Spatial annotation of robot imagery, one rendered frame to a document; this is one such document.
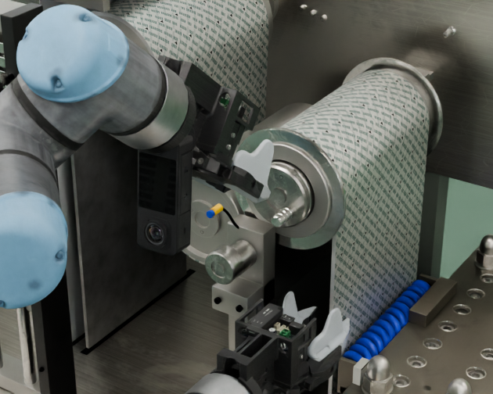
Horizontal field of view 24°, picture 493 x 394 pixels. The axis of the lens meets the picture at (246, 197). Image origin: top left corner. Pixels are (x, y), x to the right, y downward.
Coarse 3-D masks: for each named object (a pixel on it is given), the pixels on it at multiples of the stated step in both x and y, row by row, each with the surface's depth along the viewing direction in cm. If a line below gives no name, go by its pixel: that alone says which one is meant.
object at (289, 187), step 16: (272, 160) 127; (272, 176) 126; (288, 176) 124; (304, 176) 125; (272, 192) 127; (288, 192) 125; (304, 192) 124; (256, 208) 129; (272, 208) 127; (304, 208) 125; (288, 224) 127
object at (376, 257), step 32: (416, 192) 145; (352, 224) 130; (384, 224) 139; (416, 224) 148; (352, 256) 133; (384, 256) 141; (416, 256) 151; (352, 288) 135; (384, 288) 144; (352, 320) 138
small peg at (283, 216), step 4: (284, 208) 126; (288, 208) 126; (280, 212) 125; (284, 212) 125; (288, 212) 125; (292, 212) 126; (276, 216) 124; (280, 216) 124; (284, 216) 125; (288, 216) 125; (292, 216) 126; (272, 220) 124; (276, 220) 124; (280, 220) 124; (284, 220) 125; (276, 224) 124; (280, 224) 124
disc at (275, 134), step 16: (272, 128) 126; (256, 144) 128; (288, 144) 125; (304, 144) 124; (320, 160) 124; (336, 176) 123; (336, 192) 124; (336, 208) 125; (336, 224) 126; (288, 240) 131; (304, 240) 129; (320, 240) 128
